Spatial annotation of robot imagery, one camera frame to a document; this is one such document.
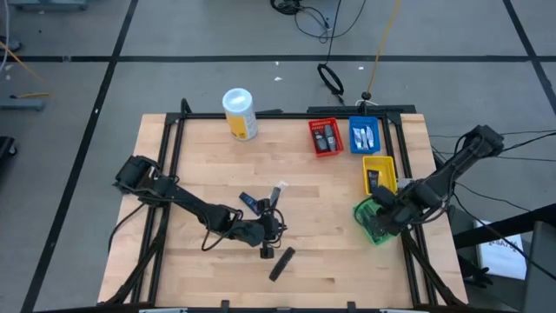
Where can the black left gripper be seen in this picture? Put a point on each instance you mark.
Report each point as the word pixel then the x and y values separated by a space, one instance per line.
pixel 256 230

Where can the white yellow wipes canister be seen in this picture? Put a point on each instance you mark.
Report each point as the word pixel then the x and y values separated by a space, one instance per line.
pixel 240 115

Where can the grey deodorant stick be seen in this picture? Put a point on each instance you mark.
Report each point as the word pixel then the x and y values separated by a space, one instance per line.
pixel 330 138
pixel 320 141

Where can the green plastic basket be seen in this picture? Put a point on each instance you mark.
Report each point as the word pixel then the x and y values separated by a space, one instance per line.
pixel 360 217

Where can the dark blue travel tube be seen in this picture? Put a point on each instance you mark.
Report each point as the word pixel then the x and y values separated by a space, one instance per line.
pixel 249 203
pixel 372 179
pixel 277 195

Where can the white printed box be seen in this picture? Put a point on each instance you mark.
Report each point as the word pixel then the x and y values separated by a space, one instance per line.
pixel 499 256

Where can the grey floor base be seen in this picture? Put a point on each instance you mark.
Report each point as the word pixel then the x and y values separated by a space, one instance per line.
pixel 21 104

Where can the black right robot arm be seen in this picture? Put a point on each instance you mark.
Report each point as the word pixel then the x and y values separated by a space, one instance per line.
pixel 460 165

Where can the grey flat object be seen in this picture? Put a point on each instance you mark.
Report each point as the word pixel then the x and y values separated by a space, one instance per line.
pixel 48 4

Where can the grey cabinet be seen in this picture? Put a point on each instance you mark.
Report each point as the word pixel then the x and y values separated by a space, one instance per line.
pixel 543 269

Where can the yellow plastic basket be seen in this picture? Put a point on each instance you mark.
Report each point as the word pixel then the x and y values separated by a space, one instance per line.
pixel 386 167

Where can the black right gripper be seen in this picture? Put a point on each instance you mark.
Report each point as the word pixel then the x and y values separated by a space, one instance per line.
pixel 401 208

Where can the black floor knob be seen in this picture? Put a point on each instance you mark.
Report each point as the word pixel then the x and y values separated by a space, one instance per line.
pixel 366 96

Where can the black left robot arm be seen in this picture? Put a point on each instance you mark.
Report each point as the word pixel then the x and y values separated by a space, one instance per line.
pixel 191 204

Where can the black object at floor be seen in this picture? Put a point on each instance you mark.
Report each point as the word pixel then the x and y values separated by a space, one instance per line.
pixel 5 148

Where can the black flat bar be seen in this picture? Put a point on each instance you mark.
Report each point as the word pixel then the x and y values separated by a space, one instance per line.
pixel 347 108

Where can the blue plastic basket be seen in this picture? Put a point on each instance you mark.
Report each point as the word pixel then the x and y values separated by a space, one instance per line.
pixel 364 150

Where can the black slanted beam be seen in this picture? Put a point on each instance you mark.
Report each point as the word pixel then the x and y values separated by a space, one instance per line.
pixel 499 228

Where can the red plastic basket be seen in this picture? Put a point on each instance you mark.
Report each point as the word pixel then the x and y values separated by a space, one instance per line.
pixel 326 148

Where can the white toothpaste tube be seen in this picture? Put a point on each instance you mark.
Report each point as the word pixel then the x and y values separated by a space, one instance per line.
pixel 356 137
pixel 363 139
pixel 369 136

